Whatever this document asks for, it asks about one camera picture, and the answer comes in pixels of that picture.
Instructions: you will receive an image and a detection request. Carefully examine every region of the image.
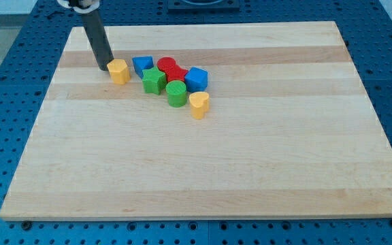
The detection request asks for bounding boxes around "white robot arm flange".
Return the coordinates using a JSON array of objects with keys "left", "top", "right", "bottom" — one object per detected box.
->
[{"left": 57, "top": 0, "right": 100, "bottom": 14}]

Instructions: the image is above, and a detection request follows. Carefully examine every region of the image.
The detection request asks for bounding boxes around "blue cube block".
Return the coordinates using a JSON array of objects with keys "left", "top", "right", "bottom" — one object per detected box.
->
[{"left": 184, "top": 67, "right": 208, "bottom": 93}]

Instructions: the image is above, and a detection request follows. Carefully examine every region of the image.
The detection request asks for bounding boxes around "yellow heart block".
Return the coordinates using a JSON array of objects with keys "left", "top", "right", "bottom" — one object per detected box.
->
[{"left": 189, "top": 92, "right": 210, "bottom": 120}]

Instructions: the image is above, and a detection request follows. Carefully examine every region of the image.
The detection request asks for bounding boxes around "green cylinder block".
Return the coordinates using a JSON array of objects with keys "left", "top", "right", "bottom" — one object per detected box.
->
[{"left": 166, "top": 80, "right": 187, "bottom": 108}]

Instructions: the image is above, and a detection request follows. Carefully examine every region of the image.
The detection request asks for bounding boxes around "red star block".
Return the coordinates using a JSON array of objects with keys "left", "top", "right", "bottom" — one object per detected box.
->
[{"left": 165, "top": 65, "right": 189, "bottom": 82}]

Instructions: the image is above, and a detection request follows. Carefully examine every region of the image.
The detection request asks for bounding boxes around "green star block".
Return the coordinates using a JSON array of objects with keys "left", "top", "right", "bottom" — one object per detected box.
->
[{"left": 142, "top": 66, "right": 167, "bottom": 95}]

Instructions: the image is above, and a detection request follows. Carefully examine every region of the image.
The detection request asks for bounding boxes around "red cylinder block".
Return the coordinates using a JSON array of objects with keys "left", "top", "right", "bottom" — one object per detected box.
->
[{"left": 157, "top": 56, "right": 176, "bottom": 73}]

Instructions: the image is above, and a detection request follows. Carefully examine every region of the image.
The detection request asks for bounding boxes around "blue triangular block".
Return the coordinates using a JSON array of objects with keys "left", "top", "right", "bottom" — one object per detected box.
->
[{"left": 132, "top": 56, "right": 154, "bottom": 78}]

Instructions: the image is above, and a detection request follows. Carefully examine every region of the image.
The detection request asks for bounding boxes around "light wooden board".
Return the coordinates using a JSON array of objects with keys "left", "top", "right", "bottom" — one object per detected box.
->
[{"left": 0, "top": 21, "right": 392, "bottom": 221}]

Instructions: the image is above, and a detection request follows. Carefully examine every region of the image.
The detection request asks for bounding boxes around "yellow hexagon block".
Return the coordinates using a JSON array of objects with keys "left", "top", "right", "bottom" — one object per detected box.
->
[{"left": 107, "top": 59, "right": 131, "bottom": 85}]

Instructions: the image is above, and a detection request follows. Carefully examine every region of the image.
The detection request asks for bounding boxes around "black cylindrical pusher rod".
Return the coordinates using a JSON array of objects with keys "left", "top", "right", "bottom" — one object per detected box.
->
[{"left": 80, "top": 9, "right": 114, "bottom": 71}]

